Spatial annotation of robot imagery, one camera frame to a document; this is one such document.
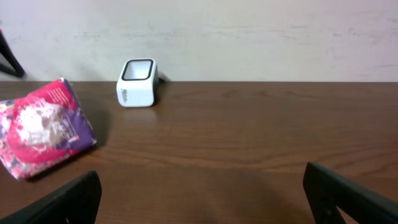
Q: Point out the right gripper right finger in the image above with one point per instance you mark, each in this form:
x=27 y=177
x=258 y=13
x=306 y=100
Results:
x=328 y=192

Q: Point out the purple red pantyliner pack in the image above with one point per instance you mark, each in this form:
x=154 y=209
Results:
x=43 y=129

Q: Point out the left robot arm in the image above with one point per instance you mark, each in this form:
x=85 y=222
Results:
x=9 y=64

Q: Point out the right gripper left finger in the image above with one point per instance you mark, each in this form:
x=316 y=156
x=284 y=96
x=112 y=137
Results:
x=75 y=202

